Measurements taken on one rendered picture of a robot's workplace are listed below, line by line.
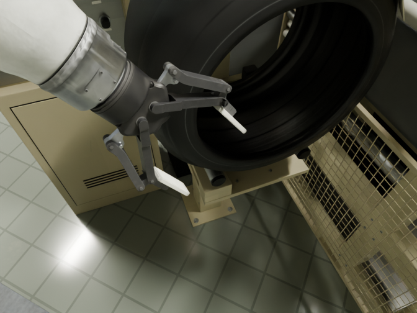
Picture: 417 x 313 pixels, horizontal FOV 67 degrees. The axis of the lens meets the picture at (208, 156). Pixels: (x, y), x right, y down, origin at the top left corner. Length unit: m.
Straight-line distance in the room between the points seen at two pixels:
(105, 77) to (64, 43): 0.05
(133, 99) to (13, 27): 0.13
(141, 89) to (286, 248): 1.54
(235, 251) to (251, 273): 0.14
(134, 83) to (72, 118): 1.06
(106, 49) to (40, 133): 1.14
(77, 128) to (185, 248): 0.84
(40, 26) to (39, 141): 1.20
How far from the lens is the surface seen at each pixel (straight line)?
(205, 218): 1.83
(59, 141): 1.51
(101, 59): 0.35
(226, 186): 0.94
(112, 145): 0.42
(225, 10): 0.54
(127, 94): 0.37
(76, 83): 0.35
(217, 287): 1.71
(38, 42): 0.33
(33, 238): 2.04
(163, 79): 0.41
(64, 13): 0.34
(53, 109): 1.38
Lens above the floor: 1.65
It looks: 52 degrees down
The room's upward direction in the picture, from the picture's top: straight up
